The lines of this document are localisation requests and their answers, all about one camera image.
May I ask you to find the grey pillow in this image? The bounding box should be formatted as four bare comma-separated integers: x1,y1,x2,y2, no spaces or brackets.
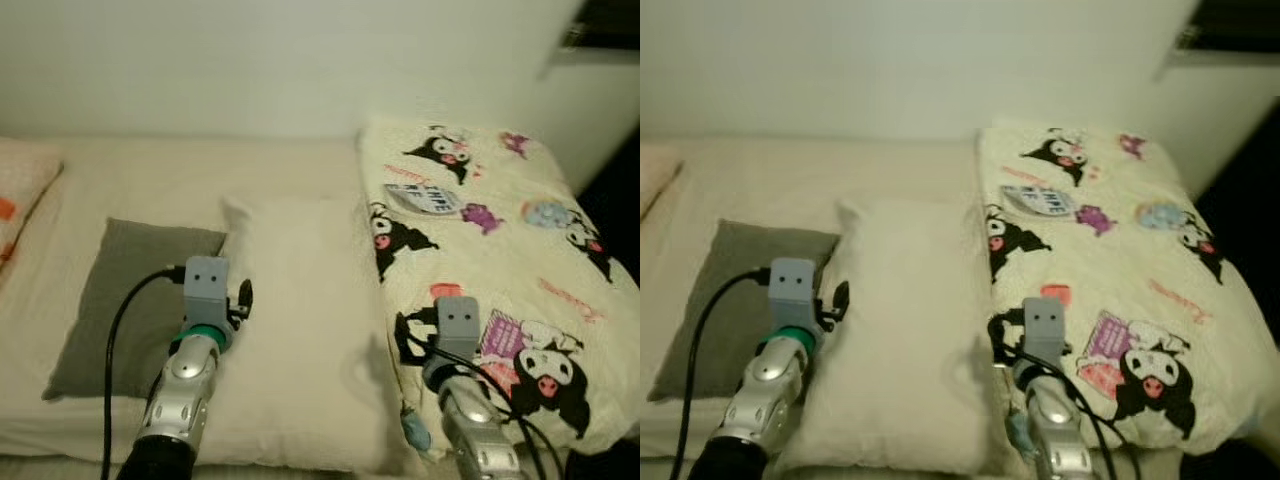
648,219,843,404
42,217,229,402

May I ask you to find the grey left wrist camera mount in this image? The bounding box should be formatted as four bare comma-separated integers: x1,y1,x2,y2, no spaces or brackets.
768,257,817,331
184,256,232,331

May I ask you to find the dark window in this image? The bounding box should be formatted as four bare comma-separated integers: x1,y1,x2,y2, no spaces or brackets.
558,0,641,53
1172,0,1280,56

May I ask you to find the bed with cream sheet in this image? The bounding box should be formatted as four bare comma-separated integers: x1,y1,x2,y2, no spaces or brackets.
0,135,601,479
640,135,1231,479

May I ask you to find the cream cartoon print blanket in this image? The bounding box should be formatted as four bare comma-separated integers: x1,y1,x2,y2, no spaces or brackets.
977,117,1280,453
357,117,641,463

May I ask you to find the pink orange patterned pillow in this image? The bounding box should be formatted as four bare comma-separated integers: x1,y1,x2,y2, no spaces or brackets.
0,136,64,293

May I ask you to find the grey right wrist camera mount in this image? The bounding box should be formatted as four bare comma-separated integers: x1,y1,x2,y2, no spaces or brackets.
436,296,482,363
1021,297,1065,366

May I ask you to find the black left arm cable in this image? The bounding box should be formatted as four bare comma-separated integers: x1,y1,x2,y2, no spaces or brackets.
676,268,771,480
100,266,187,480

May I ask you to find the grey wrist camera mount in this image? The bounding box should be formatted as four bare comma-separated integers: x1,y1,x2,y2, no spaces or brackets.
184,256,232,331
768,257,817,331
1021,297,1065,366
436,296,482,363

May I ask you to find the white pillow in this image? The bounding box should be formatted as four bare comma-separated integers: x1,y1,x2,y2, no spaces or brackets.
780,194,1013,477
195,194,403,473

